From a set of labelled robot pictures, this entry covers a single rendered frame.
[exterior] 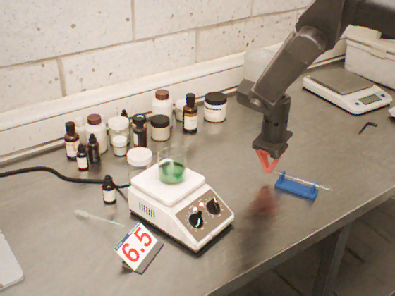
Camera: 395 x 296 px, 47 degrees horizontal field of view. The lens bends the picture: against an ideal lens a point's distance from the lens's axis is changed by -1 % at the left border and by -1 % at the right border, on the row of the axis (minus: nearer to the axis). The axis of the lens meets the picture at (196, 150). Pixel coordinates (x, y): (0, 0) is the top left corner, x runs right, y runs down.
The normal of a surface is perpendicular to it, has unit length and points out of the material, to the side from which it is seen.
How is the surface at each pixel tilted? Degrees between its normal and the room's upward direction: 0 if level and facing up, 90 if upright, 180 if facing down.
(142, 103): 90
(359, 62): 94
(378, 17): 128
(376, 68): 94
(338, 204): 0
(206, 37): 90
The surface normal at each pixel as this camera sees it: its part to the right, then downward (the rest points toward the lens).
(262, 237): 0.03, -0.84
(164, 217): -0.65, 0.40
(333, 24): -0.57, 0.81
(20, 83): 0.59, 0.45
